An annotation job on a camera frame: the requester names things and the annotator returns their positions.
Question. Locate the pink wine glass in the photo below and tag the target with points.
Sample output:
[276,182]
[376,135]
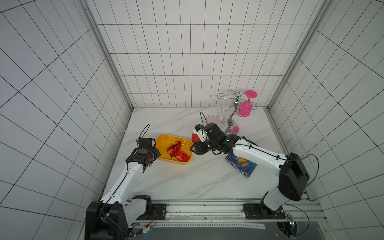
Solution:
[247,106]

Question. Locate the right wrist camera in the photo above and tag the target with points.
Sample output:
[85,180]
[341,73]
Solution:
[198,129]

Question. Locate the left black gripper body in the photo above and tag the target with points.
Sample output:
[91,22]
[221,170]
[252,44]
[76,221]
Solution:
[154,153]

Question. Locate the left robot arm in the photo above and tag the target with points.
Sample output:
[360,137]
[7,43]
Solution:
[113,216]

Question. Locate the clear pink cup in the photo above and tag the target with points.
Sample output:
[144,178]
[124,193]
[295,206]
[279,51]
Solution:
[210,119]

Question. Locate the yellow plastic storage box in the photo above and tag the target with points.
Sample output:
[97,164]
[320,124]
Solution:
[165,141]

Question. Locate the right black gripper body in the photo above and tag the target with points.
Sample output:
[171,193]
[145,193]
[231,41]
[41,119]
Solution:
[202,146]

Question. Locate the clear wine glass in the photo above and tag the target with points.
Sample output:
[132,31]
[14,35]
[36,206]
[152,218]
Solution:
[221,119]

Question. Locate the silver glass holder stand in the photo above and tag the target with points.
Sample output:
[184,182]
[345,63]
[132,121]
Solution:
[233,100]

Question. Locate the blue Doritos chip bag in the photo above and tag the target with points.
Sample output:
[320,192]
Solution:
[243,165]

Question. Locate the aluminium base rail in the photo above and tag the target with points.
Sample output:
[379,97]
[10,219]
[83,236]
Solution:
[237,213]

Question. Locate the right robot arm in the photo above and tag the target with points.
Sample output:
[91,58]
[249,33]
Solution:
[293,175]

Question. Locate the red tea bag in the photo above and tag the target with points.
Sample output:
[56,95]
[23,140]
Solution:
[180,155]
[195,138]
[175,146]

